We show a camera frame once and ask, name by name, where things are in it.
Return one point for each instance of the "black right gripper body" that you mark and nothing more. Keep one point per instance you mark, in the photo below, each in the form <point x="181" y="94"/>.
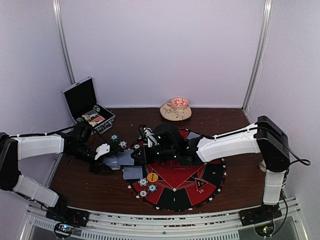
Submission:
<point x="168" y="153"/>

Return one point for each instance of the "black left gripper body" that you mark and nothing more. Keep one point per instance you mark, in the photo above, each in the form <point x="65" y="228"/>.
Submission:
<point x="79" y="154"/>

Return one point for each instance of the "dealt blue playing card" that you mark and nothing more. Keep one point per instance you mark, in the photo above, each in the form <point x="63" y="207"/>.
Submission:
<point x="193" y="135"/>

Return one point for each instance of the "green poker chip stack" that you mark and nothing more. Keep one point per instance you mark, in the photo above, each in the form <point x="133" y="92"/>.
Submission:
<point x="114" y="138"/>

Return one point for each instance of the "blue white chip seat two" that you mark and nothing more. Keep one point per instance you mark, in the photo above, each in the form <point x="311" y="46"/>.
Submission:
<point x="143" y="182"/>

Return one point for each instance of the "blue white poker chip stack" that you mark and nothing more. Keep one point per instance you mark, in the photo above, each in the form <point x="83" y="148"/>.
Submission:
<point x="123" y="144"/>

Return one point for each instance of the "face-down card seat five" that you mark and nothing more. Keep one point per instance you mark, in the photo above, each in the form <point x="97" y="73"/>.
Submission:
<point x="124" y="158"/>

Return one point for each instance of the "face-down card seat three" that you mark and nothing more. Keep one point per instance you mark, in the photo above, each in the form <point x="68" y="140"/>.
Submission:
<point x="132" y="172"/>

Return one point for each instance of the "black hundred chip seat two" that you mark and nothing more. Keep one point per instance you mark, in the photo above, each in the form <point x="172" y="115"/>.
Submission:
<point x="143" y="193"/>

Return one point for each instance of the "blue playing card deck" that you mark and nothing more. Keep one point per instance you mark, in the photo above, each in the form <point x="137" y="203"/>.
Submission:
<point x="112" y="162"/>

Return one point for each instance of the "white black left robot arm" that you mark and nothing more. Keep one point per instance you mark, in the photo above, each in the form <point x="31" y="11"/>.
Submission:
<point x="14" y="148"/>

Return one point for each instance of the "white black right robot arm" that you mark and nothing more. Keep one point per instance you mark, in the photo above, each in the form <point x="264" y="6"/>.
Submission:
<point x="263" y="137"/>

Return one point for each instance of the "orange big blind button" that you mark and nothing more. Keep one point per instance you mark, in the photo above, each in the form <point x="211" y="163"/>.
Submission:
<point x="152" y="177"/>

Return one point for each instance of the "cream floral ceramic plate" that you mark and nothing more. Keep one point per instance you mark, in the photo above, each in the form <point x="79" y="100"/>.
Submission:
<point x="171" y="113"/>

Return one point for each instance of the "round red black poker mat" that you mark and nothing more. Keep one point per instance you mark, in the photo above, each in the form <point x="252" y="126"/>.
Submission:
<point x="179" y="187"/>

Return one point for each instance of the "red patterned white bowl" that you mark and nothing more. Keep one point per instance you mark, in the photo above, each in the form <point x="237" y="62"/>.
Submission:
<point x="179" y="103"/>

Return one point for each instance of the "aluminium poker chip case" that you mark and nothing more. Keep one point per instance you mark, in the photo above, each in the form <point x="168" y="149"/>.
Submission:
<point x="83" y="106"/>

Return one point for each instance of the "white printed ceramic mug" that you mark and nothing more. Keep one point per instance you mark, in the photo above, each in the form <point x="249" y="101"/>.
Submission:
<point x="262" y="166"/>

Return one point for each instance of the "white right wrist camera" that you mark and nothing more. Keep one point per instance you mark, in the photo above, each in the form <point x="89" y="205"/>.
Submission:
<point x="148" y="135"/>

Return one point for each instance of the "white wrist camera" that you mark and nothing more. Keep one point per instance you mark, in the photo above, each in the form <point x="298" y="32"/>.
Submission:
<point x="101" y="150"/>
<point x="148" y="135"/>

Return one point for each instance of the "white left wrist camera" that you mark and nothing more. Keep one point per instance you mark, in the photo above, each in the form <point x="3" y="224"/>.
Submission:
<point x="101" y="150"/>

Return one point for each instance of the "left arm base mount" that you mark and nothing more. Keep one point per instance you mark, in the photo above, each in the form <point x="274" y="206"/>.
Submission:
<point x="62" y="213"/>

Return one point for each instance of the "right aluminium corner post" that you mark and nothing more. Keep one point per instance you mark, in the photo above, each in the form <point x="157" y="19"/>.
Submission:
<point x="261" y="47"/>

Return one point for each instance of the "aluminium corner post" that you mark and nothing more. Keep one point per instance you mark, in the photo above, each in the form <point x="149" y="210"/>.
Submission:
<point x="62" y="39"/>
<point x="261" y="47"/>

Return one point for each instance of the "aluminium front rail frame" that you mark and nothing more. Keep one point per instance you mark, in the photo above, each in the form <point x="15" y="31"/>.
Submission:
<point x="223" y="225"/>

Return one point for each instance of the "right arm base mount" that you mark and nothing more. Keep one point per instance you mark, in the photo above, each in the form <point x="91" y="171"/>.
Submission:
<point x="260" y="214"/>

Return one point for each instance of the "left aluminium corner post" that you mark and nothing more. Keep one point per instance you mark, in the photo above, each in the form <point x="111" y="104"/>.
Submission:
<point x="62" y="39"/>

